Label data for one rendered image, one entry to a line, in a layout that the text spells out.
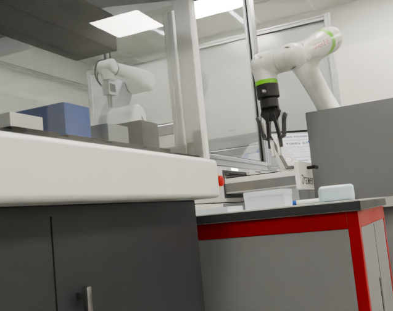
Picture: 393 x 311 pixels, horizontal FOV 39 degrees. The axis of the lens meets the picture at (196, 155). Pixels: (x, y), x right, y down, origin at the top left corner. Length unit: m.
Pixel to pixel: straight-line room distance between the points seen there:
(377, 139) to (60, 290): 1.57
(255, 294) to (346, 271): 0.26
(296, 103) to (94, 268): 2.99
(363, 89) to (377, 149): 3.26
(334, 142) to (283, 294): 0.92
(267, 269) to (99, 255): 0.61
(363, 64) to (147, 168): 4.53
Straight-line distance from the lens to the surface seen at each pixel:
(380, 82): 5.50
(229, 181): 2.22
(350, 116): 2.31
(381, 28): 6.00
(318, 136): 2.33
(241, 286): 1.60
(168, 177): 1.23
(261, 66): 2.25
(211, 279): 1.63
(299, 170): 2.12
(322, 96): 2.61
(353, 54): 5.60
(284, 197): 1.63
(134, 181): 1.10
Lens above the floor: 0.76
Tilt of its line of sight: 6 degrees up
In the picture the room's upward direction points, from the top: 6 degrees counter-clockwise
